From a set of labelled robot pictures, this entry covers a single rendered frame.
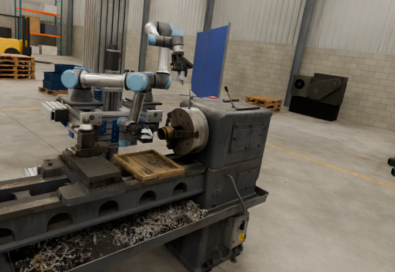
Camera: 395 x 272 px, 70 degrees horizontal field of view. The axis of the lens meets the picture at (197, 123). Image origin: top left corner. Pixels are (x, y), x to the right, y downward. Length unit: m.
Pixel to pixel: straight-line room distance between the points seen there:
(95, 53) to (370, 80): 10.14
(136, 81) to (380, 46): 10.34
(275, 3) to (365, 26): 3.61
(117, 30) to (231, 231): 1.76
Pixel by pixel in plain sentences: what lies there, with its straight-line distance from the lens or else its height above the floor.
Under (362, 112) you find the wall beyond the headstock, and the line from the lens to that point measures 11.51.
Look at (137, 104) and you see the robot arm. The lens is 2.00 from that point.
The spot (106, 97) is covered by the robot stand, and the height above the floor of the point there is 1.17.
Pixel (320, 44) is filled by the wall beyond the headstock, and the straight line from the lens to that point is 12.05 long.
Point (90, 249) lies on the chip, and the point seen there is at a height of 0.54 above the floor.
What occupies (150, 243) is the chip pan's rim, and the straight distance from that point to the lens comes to 1.70.
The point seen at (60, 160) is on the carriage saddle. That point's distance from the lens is 1.78.
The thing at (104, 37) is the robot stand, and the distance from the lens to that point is 2.32.
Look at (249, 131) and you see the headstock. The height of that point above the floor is 1.11.
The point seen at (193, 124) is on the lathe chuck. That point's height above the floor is 1.17.
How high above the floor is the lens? 1.59
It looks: 14 degrees down
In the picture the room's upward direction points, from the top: 8 degrees clockwise
